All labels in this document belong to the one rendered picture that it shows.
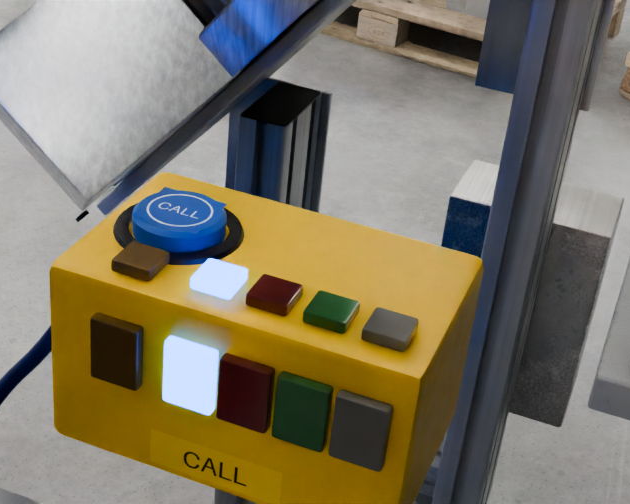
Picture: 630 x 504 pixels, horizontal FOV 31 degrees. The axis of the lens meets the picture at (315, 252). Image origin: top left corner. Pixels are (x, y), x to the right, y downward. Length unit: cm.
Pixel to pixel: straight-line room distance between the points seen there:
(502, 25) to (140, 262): 58
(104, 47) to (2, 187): 197
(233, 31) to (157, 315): 40
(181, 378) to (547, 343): 69
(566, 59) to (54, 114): 38
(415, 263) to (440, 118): 285
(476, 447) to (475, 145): 217
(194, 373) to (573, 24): 51
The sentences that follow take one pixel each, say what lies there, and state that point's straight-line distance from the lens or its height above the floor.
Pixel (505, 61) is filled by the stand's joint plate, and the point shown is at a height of 98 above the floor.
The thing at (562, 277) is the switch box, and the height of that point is 79.
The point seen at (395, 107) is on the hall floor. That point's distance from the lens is 336.
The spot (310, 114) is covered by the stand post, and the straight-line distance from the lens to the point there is 103.
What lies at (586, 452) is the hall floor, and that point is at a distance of 215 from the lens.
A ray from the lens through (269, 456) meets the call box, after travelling 47.
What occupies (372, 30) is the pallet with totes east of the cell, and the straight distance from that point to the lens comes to 376.
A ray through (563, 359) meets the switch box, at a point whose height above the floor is 70.
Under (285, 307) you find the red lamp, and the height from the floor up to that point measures 108.
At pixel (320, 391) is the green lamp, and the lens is 43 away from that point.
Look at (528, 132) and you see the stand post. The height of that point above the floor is 96.
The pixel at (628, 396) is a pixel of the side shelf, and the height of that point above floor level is 85.
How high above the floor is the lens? 132
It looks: 31 degrees down
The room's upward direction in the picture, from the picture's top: 6 degrees clockwise
